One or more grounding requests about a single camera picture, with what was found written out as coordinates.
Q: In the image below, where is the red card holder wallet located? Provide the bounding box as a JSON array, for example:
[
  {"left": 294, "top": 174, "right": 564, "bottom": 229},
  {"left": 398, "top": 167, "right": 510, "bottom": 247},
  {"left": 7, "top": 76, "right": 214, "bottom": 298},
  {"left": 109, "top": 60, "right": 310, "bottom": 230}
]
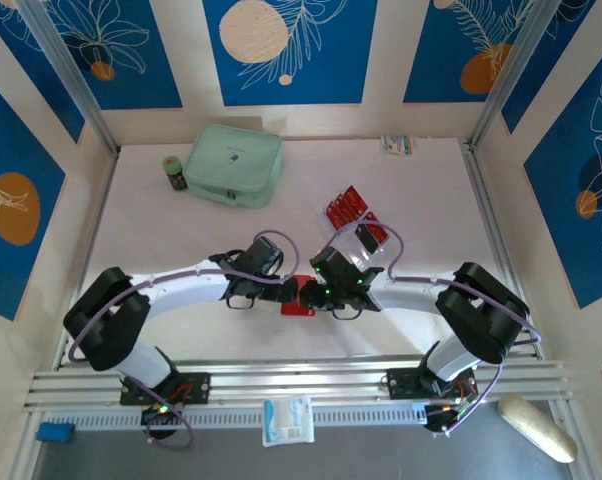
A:
[{"left": 279, "top": 273, "right": 318, "bottom": 318}]

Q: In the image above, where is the clear acrylic card stand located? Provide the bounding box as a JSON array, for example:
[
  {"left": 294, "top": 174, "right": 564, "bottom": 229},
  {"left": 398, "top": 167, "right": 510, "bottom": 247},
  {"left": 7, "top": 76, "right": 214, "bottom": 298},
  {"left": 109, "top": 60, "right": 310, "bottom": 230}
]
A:
[{"left": 323, "top": 183, "right": 398, "bottom": 274}]

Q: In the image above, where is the dark grey credit card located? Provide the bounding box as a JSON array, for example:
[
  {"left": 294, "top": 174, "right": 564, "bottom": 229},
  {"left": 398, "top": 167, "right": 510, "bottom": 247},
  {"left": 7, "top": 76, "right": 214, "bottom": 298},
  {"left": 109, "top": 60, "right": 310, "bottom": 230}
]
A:
[{"left": 355, "top": 223, "right": 378, "bottom": 252}]

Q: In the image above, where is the red credit card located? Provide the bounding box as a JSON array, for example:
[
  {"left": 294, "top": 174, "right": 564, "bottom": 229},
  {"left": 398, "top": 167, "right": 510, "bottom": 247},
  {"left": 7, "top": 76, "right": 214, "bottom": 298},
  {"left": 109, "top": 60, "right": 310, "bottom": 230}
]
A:
[
  {"left": 325, "top": 202, "right": 352, "bottom": 232},
  {"left": 344, "top": 185, "right": 371, "bottom": 209},
  {"left": 364, "top": 213, "right": 391, "bottom": 246},
  {"left": 333, "top": 193, "right": 358, "bottom": 221}
]

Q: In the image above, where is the mint green zip pouch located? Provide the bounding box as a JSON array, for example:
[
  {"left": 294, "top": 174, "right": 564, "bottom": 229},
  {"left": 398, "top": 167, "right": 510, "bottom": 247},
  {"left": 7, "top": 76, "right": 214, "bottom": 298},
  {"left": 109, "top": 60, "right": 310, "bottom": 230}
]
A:
[{"left": 182, "top": 124, "right": 285, "bottom": 209}]

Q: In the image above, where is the white blue wipes packet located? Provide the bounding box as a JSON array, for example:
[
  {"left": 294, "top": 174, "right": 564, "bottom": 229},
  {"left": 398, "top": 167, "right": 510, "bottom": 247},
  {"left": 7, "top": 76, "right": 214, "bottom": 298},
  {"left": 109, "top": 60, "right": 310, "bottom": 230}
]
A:
[{"left": 261, "top": 394, "right": 316, "bottom": 448}]

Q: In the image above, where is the small green-lidded dark bottle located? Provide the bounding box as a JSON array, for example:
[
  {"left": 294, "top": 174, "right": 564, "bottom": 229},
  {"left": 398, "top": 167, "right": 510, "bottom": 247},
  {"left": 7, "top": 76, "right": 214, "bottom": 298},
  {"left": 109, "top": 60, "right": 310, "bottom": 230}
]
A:
[{"left": 161, "top": 155, "right": 188, "bottom": 192}]

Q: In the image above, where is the small printed paper packet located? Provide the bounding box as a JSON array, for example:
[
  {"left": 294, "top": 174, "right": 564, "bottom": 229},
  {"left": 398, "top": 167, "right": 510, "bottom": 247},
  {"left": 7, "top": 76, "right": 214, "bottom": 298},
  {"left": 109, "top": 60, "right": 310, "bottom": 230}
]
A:
[{"left": 380, "top": 133, "right": 416, "bottom": 156}]

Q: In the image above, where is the black controller board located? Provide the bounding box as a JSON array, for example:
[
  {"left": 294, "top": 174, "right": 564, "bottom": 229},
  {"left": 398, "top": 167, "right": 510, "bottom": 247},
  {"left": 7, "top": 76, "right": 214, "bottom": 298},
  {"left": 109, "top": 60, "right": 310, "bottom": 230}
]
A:
[
  {"left": 140, "top": 404, "right": 183, "bottom": 427},
  {"left": 423, "top": 402, "right": 465, "bottom": 437}
]

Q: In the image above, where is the beige textured roll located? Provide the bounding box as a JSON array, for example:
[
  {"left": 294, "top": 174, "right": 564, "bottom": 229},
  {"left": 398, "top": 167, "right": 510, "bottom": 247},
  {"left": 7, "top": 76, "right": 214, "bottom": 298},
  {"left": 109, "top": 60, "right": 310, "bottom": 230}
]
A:
[{"left": 498, "top": 394, "right": 579, "bottom": 464}]

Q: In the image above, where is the blue sponge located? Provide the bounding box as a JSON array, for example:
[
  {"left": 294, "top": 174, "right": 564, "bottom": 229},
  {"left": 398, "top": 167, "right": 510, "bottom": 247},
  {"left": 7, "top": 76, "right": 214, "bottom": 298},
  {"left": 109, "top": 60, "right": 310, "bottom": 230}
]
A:
[{"left": 35, "top": 422, "right": 76, "bottom": 443}]

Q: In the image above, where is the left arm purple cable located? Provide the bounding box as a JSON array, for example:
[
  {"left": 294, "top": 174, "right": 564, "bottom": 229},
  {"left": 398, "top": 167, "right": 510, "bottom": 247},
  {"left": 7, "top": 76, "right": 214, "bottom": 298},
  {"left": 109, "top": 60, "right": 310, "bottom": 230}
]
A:
[{"left": 68, "top": 228, "right": 303, "bottom": 451}]

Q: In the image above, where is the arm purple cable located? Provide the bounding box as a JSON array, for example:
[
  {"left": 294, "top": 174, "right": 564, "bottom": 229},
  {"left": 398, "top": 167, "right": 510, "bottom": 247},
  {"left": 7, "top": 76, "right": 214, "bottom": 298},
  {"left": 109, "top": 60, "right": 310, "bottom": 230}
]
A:
[
  {"left": 68, "top": 228, "right": 303, "bottom": 451},
  {"left": 328, "top": 219, "right": 542, "bottom": 437}
]

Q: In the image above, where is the aluminium rail frame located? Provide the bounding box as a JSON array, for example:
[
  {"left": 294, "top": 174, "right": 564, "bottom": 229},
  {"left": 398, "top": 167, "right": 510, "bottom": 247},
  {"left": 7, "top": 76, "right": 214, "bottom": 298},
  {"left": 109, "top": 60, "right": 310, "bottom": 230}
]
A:
[{"left": 23, "top": 355, "right": 572, "bottom": 415}]

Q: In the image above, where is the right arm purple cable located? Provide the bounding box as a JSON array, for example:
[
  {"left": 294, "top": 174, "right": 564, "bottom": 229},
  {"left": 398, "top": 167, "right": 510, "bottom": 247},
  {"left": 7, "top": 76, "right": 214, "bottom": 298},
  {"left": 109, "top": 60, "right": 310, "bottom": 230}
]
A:
[{"left": 328, "top": 219, "right": 542, "bottom": 437}]

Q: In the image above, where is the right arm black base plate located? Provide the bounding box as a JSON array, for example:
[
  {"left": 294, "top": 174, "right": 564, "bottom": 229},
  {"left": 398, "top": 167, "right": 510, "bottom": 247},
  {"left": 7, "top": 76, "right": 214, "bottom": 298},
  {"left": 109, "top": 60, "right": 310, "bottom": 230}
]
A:
[{"left": 386, "top": 367, "right": 480, "bottom": 401}]

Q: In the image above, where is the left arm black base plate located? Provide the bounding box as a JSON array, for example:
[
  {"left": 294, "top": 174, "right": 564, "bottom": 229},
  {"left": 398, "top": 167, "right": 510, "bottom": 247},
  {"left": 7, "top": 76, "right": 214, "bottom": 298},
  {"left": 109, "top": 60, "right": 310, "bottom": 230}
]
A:
[{"left": 119, "top": 372, "right": 212, "bottom": 407}]

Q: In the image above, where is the white slotted cable duct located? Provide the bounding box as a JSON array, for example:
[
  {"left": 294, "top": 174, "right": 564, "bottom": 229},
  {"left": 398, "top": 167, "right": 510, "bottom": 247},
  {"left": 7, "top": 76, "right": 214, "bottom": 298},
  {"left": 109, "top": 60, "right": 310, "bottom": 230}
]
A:
[{"left": 45, "top": 407, "right": 428, "bottom": 432}]

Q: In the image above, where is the aluminium side rail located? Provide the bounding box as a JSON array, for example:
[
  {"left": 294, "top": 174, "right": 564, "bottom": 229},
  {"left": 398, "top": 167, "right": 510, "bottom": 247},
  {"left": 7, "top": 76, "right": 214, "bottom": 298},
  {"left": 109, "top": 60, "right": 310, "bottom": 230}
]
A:
[
  {"left": 53, "top": 149, "right": 121, "bottom": 371},
  {"left": 461, "top": 141, "right": 545, "bottom": 360}
]

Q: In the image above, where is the aluminium corner post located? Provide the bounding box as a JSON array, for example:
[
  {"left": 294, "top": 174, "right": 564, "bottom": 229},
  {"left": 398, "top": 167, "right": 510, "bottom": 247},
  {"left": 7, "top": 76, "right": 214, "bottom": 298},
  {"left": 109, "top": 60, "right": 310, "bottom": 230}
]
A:
[
  {"left": 18, "top": 0, "right": 120, "bottom": 156},
  {"left": 468, "top": 0, "right": 565, "bottom": 149}
]

